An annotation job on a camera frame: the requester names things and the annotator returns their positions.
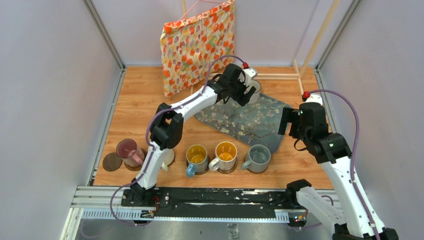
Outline blue floral serving tray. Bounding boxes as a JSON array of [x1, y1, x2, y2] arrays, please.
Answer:
[[194, 93, 290, 154]]

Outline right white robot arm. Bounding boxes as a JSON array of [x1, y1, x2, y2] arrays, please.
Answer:
[[278, 102, 399, 240]]

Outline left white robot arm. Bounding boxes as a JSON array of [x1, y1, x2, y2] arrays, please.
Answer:
[[130, 63, 258, 207]]

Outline pink mug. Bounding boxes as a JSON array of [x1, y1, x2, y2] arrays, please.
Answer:
[[115, 138, 145, 167]]

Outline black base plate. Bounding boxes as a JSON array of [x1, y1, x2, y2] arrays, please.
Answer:
[[120, 187, 306, 219]]

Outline floral fabric bag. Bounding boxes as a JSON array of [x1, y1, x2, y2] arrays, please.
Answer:
[[160, 0, 236, 97]]

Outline blue butterfly mug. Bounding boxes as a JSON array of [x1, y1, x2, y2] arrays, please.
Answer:
[[185, 144, 209, 177]]

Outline grey ceramic mug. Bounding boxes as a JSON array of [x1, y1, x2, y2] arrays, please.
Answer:
[[240, 144, 272, 174]]

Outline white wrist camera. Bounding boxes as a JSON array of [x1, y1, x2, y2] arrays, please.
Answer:
[[305, 93, 324, 106], [243, 67, 258, 86]]

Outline white mug black handle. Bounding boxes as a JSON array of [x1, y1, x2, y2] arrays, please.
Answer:
[[245, 80, 262, 104]]

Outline cream ribbed mug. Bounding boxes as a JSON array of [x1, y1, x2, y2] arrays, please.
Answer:
[[161, 149, 175, 172]]

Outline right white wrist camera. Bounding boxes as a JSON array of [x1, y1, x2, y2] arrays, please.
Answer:
[[305, 93, 324, 106]]

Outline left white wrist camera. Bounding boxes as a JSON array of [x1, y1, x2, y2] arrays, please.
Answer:
[[243, 67, 258, 86]]

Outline white floral mug yellow inside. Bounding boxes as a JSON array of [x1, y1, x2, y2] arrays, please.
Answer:
[[208, 141, 238, 172]]

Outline aluminium rail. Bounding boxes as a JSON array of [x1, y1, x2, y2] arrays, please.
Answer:
[[70, 186, 342, 224]]

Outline dark brown round coaster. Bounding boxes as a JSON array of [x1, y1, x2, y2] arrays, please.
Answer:
[[102, 152, 123, 172]]

